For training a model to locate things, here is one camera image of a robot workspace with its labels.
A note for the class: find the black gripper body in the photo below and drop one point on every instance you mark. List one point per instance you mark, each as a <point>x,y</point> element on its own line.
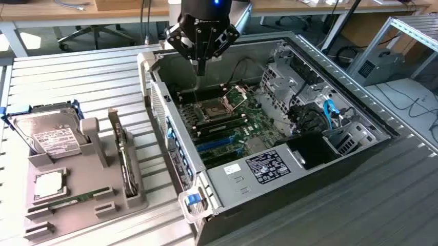
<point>204,15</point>

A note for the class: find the graphics card with metal bracket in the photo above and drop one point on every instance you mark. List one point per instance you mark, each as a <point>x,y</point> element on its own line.
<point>126,159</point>

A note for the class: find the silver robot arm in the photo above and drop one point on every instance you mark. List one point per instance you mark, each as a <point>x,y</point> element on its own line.
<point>243,15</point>

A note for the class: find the black office chair base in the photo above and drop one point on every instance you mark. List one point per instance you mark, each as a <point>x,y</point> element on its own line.
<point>290,18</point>

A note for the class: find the metal socket cover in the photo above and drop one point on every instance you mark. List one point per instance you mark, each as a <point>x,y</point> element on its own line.
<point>237,97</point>

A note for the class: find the cardboard box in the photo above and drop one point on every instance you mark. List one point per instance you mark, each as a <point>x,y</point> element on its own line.
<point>116,5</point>

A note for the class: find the perforated metal drive cage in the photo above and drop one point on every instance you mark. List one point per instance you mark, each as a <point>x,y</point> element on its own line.
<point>278,85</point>

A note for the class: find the grey office chair base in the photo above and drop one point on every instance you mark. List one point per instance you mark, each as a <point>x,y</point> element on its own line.
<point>96,33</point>

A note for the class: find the thin locking lever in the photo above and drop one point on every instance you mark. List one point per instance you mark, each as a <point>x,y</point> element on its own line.
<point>196,98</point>

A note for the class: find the wooden office desk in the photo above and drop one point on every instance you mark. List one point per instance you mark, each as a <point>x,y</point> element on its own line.
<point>307,9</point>
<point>51,14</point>

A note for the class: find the CPU socket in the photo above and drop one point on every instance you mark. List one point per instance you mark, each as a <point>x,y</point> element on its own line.
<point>214,111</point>

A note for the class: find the green motherboard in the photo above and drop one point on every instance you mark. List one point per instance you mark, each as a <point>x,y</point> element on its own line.
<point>255,120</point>

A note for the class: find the dark RAM stick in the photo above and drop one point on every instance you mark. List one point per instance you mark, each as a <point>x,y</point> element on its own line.
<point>222,127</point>

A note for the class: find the black slanted pole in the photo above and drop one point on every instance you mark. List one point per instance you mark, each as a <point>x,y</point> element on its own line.
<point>341,25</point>

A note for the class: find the blue expansion slot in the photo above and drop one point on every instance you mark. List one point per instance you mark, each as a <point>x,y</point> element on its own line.
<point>214,145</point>

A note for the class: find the silver chipset heatsink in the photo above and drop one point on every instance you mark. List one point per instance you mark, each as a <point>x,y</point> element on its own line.
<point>257,144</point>

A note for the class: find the grey control box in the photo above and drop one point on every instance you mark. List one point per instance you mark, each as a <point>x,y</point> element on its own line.
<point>379,68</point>

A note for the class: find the hard disk in blue carrier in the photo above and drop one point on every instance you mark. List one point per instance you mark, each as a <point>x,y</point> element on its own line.
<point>51,128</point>

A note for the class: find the metal disk bay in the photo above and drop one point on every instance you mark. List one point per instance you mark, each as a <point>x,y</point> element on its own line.
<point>353,143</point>

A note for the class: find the grey power supply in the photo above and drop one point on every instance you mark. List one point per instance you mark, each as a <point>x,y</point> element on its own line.
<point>235,189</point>

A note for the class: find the grey parts rack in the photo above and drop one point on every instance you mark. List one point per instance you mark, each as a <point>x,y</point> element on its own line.
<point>86,179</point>

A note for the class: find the blue case latch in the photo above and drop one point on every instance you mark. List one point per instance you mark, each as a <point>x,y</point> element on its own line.
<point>192,199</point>

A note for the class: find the open PC case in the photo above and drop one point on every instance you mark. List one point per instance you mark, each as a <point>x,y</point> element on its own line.
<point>259,205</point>

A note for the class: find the silver CPU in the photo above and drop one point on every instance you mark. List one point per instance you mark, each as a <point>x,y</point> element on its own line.
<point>50,185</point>

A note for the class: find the green RAM stick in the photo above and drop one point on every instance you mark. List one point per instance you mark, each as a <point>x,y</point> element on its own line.
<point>68,202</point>

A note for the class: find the aluminium frame shelf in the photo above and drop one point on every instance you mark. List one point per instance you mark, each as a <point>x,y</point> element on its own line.
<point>410,27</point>

